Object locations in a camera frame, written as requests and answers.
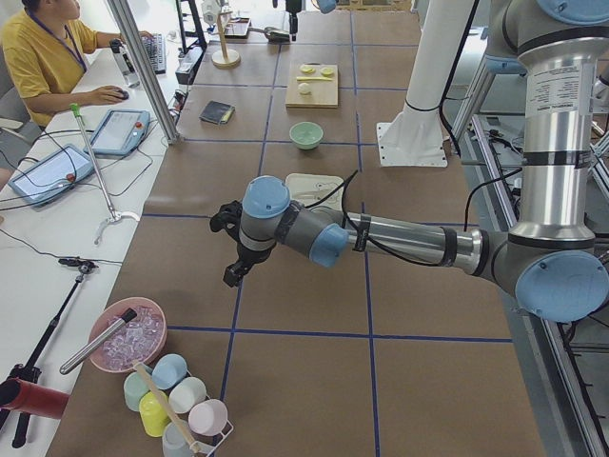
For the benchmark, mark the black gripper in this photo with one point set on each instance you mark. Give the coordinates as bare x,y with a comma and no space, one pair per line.
250,256
293,9

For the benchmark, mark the green cup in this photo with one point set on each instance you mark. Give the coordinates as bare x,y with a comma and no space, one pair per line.
134,389

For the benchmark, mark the blue teach pendant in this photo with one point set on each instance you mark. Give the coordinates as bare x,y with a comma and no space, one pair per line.
120,132
52,176

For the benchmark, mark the aluminium frame post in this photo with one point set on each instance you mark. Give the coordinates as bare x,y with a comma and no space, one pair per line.
125,21

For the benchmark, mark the blue teach pendant near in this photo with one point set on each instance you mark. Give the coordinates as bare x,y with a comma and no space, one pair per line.
52,176

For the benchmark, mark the black keyboard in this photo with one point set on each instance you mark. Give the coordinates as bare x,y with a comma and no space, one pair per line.
155,46

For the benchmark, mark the blue teach pendant far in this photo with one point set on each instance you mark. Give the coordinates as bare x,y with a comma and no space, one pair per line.
120,132

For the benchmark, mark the yellow cup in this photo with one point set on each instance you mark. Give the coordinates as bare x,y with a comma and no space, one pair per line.
154,418

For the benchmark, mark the wooden cutting board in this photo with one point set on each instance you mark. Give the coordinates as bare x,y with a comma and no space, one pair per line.
323,95

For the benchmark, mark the grey cup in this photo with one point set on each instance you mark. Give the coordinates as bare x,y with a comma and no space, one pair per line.
174,444

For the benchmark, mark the yellow plastic knife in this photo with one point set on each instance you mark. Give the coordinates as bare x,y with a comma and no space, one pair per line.
314,78

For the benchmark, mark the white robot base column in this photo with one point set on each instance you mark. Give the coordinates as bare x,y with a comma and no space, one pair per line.
414,137

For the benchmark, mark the cream bear tray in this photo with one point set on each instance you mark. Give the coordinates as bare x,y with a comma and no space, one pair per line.
309,189

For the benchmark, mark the person in yellow shirt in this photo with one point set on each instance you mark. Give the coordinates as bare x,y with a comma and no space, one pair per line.
44,48

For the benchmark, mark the grey folded cloth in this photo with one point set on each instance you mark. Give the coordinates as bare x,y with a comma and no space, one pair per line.
217,113

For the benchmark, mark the black tripod stand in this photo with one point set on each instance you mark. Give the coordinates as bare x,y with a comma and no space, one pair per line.
28,371

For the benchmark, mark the reacher grabber stick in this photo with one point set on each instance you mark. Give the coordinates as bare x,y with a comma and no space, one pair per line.
115,216

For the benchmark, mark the metal scoop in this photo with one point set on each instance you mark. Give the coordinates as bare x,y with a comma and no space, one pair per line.
273,35

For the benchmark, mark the steel scoop black tip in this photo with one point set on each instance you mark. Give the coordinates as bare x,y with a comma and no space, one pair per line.
83,353

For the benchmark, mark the wooden mug tree stand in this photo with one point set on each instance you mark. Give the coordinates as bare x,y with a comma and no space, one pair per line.
225,58

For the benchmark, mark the red cylinder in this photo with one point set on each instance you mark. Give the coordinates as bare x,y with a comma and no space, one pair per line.
25,396

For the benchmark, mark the pink bowl of ice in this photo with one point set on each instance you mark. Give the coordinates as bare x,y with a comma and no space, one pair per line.
139,340

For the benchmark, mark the white cup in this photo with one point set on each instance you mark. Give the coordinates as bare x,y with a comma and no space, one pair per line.
188,393

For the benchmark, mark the pink cup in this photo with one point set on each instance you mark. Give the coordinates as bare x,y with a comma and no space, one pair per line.
208,418

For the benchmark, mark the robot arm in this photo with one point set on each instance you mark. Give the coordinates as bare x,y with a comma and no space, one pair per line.
546,260
324,6

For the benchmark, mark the white wire cup rack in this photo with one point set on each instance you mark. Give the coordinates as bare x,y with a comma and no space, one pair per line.
211,444

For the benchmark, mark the wooden rack handle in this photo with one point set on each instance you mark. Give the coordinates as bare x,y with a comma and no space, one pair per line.
194,446

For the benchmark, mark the light blue cup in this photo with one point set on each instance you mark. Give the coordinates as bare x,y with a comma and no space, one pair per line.
170,370

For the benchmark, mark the green ceramic bowl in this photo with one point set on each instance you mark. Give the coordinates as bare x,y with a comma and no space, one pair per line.
306,135

